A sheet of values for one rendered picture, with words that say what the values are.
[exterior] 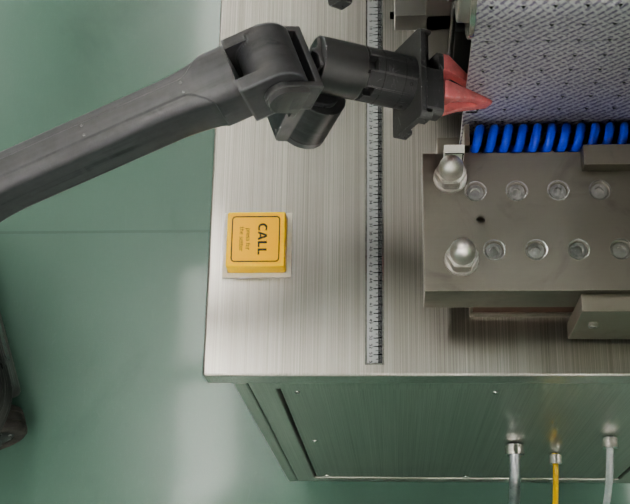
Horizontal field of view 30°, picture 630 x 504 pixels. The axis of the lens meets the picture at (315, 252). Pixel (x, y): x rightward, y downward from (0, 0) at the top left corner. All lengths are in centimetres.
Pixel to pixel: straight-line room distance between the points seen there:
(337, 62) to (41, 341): 135
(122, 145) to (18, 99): 146
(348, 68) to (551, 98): 23
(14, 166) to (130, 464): 119
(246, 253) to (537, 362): 36
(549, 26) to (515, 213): 23
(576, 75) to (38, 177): 55
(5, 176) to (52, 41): 149
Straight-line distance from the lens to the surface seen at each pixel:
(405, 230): 141
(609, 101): 130
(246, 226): 140
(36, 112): 260
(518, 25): 115
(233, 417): 229
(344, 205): 143
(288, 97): 114
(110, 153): 118
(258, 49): 116
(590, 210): 130
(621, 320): 131
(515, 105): 129
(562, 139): 132
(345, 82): 119
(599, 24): 116
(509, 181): 130
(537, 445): 182
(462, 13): 113
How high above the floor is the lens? 222
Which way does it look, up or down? 70 degrees down
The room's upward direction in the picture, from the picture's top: 11 degrees counter-clockwise
